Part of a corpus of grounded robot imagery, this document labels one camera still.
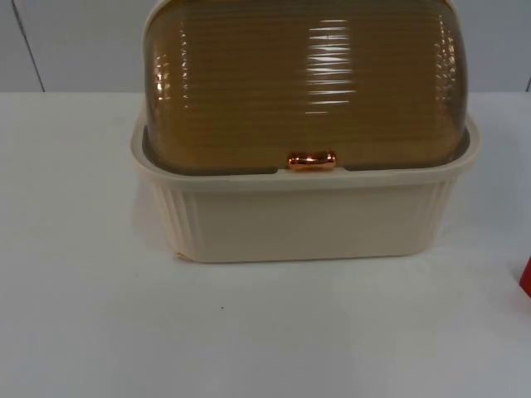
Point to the cream lid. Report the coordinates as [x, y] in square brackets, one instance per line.
[290, 91]

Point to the red block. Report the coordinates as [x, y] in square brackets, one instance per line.
[527, 275]

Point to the cream box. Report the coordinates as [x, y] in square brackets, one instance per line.
[307, 224]

